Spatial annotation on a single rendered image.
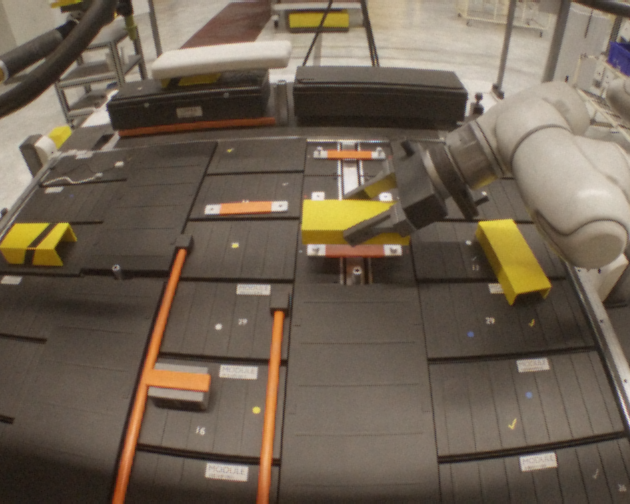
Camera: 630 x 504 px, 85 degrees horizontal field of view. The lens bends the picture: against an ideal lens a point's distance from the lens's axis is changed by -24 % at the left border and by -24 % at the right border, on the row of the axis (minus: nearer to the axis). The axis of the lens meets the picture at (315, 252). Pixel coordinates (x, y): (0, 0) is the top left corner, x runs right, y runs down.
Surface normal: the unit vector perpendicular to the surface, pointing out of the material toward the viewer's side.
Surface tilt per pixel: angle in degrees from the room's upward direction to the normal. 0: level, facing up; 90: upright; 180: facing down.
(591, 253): 92
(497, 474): 0
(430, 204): 90
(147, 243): 0
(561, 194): 59
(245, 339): 0
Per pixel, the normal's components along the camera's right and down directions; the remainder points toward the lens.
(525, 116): -0.57, -0.54
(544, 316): -0.03, -0.70
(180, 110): -0.04, 0.71
